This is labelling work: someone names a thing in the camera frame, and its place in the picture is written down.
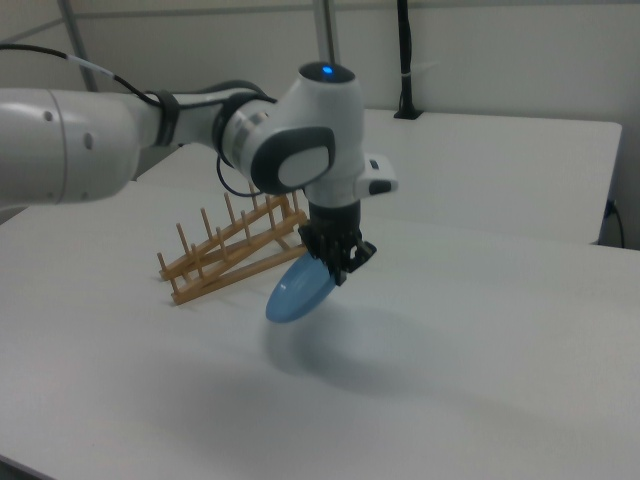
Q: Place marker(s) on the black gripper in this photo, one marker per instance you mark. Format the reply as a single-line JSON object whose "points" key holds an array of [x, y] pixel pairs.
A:
{"points": [[335, 225]]}

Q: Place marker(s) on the grey partition post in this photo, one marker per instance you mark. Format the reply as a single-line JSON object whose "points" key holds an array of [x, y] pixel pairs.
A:
{"points": [[327, 30], [80, 45]]}

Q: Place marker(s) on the wooden plate rack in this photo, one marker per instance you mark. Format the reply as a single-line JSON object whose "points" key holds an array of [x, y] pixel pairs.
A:
{"points": [[240, 274]]}

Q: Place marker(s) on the blue round plate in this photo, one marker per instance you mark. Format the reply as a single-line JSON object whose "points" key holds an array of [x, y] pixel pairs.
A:
{"points": [[295, 295]]}

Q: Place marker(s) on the black camera pole mount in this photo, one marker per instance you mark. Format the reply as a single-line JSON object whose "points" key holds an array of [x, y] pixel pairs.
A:
{"points": [[406, 50]]}

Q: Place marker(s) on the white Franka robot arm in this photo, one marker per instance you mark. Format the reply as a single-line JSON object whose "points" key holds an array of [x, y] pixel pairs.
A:
{"points": [[320, 115]]}

